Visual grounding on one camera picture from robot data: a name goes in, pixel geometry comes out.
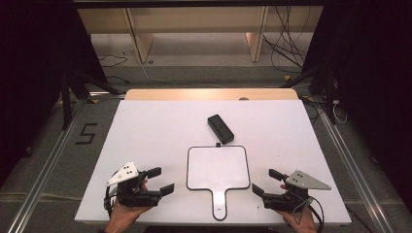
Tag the light wooden shelf unit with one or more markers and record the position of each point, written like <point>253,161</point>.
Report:
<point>194,19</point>

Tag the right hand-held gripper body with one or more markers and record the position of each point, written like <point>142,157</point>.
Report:
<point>288,201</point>

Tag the person's left hand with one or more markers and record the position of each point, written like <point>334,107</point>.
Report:
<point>126,215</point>

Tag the light wooden table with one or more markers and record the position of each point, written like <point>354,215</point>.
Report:
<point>194,94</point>

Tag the aluminium floor rail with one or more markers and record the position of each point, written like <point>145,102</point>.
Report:
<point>42,174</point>
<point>356,174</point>

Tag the black metal stand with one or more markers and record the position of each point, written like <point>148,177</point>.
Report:
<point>66,103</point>
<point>329,97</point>

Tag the person's right hand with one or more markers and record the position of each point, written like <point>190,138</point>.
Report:
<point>304,223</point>

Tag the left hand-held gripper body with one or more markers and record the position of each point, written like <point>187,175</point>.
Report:
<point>132,197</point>

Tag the black whiteboard eraser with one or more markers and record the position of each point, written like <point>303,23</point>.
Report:
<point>221,128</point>

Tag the black curtain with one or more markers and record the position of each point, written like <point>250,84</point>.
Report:
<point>32,81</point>
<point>372,81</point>

